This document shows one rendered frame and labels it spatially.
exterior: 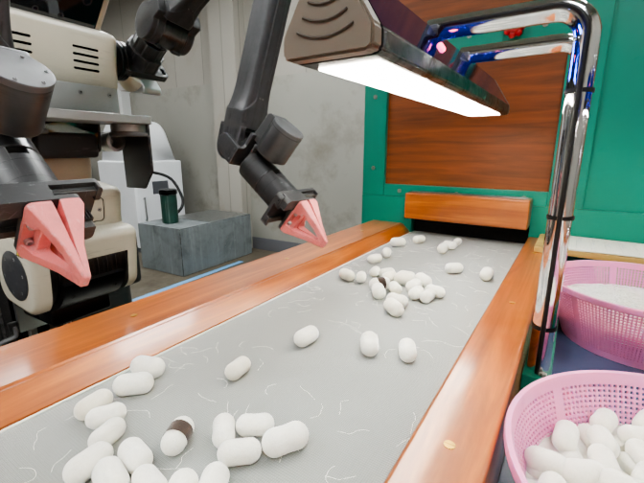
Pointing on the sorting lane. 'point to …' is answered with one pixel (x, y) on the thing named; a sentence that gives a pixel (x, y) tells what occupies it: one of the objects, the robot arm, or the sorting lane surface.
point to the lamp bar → (384, 46)
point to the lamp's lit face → (406, 86)
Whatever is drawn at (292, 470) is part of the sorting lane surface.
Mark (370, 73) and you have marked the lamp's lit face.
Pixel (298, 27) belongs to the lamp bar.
